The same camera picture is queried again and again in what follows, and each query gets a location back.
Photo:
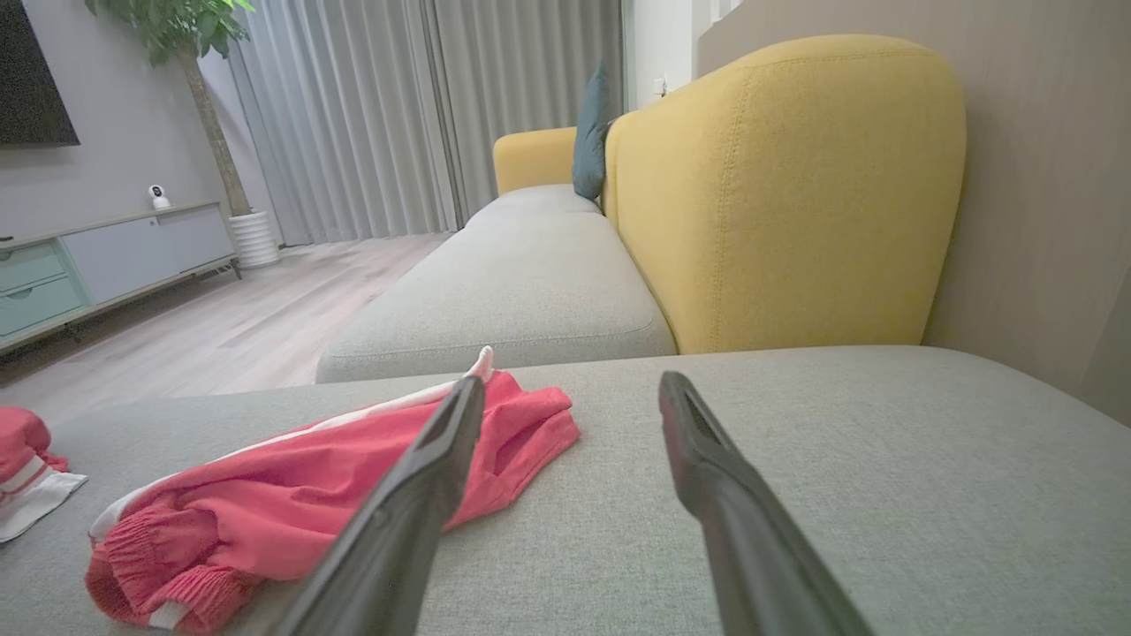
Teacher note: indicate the light grey sheer curtain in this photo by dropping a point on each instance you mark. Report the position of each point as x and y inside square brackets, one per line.
[345, 124]

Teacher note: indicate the small grey sofa seat cushion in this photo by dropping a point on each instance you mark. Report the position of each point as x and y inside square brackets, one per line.
[521, 291]

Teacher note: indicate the small white security camera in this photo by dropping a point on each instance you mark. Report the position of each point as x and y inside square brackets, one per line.
[159, 197]

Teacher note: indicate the black television screen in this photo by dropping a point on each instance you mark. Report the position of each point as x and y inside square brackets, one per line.
[26, 79]

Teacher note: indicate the red shorts white stripes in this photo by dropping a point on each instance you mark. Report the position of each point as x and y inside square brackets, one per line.
[265, 503]

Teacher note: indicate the grey pleated curtain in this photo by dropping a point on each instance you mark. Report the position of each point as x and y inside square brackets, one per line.
[530, 79]

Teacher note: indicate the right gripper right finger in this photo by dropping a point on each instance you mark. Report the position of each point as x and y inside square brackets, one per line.
[742, 530]

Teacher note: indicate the yellow sofa backrest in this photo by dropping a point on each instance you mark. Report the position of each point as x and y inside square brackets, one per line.
[795, 194]

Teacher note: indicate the teal throw pillow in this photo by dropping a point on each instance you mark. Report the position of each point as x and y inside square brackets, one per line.
[590, 132]

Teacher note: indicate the grey TV cabinet green drawers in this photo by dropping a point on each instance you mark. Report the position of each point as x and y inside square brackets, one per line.
[115, 256]

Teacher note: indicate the green indoor tree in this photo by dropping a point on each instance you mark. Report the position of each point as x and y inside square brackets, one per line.
[212, 132]

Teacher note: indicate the white ribbed plant pot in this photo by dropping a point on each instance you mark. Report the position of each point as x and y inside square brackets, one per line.
[254, 240]

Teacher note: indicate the yellow sofa armrest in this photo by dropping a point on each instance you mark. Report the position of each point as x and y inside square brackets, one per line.
[535, 159]

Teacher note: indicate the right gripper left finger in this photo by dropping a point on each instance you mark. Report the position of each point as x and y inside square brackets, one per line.
[398, 521]

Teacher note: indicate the red Bulls jersey white sleeves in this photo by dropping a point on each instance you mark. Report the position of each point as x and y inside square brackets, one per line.
[22, 459]

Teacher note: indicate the large grey sofa seat cushion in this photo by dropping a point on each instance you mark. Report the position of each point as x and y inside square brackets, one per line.
[884, 495]

